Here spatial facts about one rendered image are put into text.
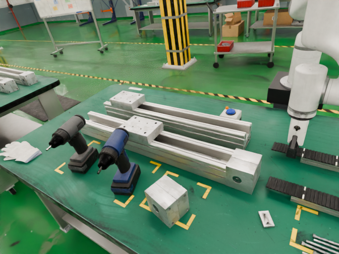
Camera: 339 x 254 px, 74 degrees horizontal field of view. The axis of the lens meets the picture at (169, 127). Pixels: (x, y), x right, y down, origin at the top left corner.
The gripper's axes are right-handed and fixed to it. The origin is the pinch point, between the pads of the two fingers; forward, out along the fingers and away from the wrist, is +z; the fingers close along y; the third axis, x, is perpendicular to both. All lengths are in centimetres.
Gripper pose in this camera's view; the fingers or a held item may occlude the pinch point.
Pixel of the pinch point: (292, 148)
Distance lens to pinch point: 95.6
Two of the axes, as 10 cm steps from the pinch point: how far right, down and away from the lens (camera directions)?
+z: 1.4, 8.2, 5.6
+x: -8.3, -2.1, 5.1
